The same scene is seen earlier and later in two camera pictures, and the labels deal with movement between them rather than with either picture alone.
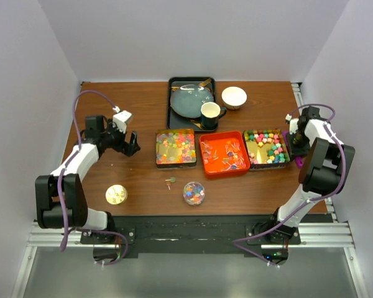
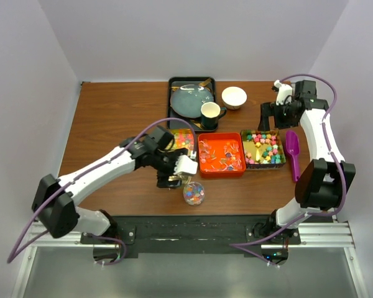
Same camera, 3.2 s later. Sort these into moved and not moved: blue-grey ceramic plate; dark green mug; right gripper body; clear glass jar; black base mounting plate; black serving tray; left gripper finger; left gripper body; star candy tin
Moved: left gripper finger; left gripper body; right gripper body
Not moved: dark green mug; blue-grey ceramic plate; clear glass jar; black serving tray; black base mounting plate; star candy tin
